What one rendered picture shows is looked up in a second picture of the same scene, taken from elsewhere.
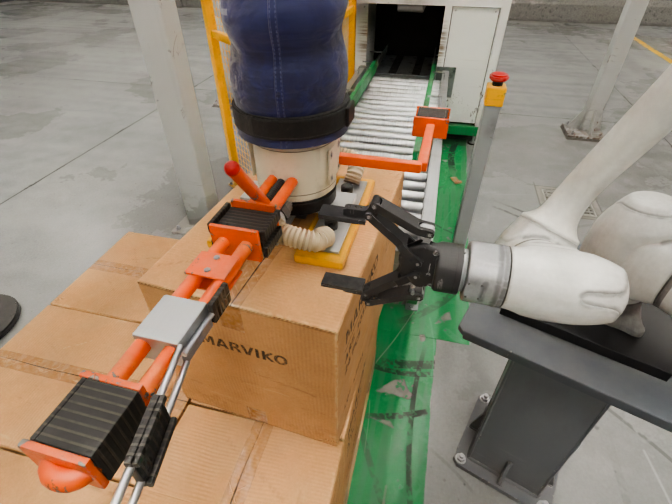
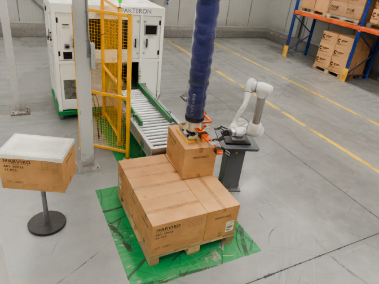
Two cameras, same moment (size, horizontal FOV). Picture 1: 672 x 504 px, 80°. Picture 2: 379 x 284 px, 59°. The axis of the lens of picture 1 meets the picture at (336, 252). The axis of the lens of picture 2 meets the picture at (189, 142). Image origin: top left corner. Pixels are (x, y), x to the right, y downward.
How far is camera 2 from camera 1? 3.36 m
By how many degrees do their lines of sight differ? 37
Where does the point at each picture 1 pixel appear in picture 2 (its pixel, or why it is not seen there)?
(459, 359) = not seen: hidden behind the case
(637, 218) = (239, 121)
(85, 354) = (152, 182)
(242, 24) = (197, 107)
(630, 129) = (239, 112)
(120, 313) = (148, 174)
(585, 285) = (242, 129)
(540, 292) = (239, 131)
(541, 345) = (234, 146)
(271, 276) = (201, 143)
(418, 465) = not seen: hidden behind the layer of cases
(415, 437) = not seen: hidden behind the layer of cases
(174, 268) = (187, 146)
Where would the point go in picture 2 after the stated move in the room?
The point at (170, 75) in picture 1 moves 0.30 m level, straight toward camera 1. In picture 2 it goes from (89, 109) to (107, 116)
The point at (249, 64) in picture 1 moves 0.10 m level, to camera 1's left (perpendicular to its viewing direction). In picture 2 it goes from (196, 111) to (189, 113)
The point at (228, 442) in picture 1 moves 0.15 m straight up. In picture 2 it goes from (196, 181) to (198, 170)
